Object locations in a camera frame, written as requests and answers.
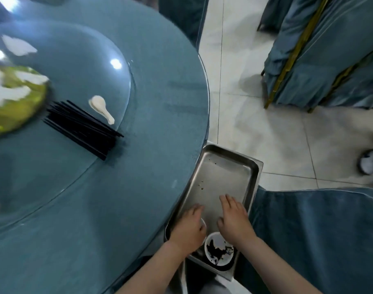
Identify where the person's left hand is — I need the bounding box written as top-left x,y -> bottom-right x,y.
169,204 -> 207,252

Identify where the person's right hand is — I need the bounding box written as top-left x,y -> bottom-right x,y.
217,194 -> 257,247

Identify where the stack of white bowls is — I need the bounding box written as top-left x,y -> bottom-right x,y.
204,232 -> 237,267

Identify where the metal tray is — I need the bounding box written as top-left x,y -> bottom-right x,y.
164,144 -> 264,282

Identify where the bundle of black chopsticks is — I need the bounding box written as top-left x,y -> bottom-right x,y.
43,100 -> 125,161

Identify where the white spoon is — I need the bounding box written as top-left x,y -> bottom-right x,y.
88,95 -> 116,125

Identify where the blue covered chair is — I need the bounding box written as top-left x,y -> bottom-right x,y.
235,186 -> 373,294
257,0 -> 294,33
158,0 -> 210,51

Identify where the person's left forearm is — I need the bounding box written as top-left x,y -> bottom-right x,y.
116,241 -> 187,294

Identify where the person's right forearm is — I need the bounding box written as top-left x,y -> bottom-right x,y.
238,237 -> 323,294

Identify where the round blue table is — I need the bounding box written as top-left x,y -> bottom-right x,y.
0,0 -> 210,294

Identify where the round glass turntable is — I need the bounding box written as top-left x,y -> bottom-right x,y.
0,20 -> 137,236

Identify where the yellow round disc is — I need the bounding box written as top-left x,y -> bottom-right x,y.
0,65 -> 49,140

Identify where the crumpled white tissue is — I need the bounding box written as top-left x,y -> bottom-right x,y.
1,34 -> 39,57
0,58 -> 32,111
15,71 -> 50,85

